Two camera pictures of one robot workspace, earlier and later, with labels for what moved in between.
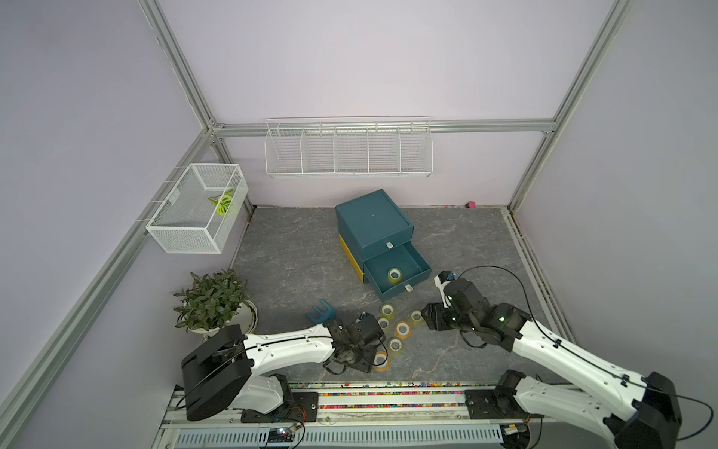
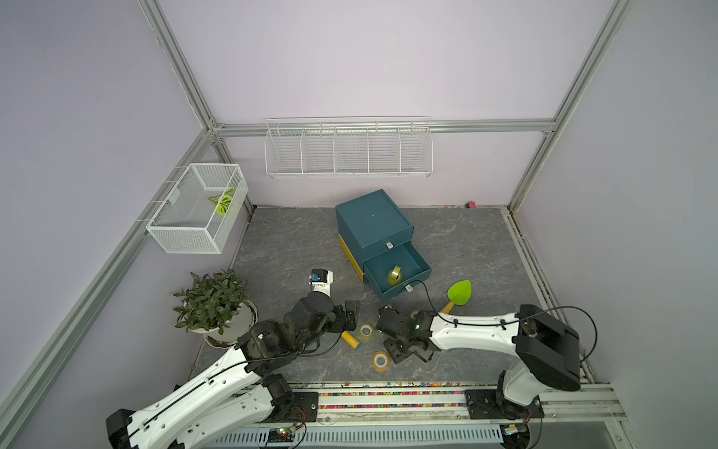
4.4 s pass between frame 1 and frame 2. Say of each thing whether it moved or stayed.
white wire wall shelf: stayed
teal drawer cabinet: stayed
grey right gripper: moved
